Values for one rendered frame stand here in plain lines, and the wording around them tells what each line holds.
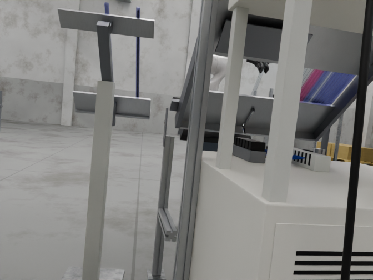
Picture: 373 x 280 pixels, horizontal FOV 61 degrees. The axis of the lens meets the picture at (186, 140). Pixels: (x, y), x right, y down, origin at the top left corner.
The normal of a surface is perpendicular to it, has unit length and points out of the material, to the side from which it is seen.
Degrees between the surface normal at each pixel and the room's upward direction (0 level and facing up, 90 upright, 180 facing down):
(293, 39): 90
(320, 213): 90
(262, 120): 138
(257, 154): 90
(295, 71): 90
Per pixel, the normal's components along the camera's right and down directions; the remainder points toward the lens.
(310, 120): 0.05, 0.80
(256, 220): -0.98, -0.08
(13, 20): 0.13, 0.10
